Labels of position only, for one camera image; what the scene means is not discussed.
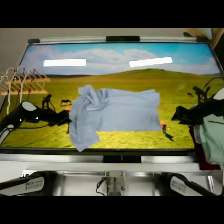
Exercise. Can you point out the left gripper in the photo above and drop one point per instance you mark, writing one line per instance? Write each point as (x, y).
(60, 118)

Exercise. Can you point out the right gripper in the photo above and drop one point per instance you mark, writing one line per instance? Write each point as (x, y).
(185, 115)

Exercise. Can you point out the light blue shirt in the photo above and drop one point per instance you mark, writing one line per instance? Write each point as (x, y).
(116, 115)

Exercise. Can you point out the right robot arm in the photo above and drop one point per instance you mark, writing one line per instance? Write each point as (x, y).
(213, 106)

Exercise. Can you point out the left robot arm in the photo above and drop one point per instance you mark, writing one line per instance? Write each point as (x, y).
(23, 111)

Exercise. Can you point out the mint green garment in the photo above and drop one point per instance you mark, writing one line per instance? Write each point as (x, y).
(213, 140)

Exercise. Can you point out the brown clothes hanger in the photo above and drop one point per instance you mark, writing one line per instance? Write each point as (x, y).
(35, 77)
(23, 88)

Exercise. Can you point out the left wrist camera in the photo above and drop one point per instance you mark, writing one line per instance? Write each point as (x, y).
(47, 101)

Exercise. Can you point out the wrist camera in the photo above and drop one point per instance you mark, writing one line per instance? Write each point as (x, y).
(201, 94)
(47, 101)

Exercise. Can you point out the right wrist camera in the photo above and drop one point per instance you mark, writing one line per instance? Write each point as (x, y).
(201, 94)

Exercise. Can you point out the silver frame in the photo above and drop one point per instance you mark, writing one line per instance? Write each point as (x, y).
(100, 166)

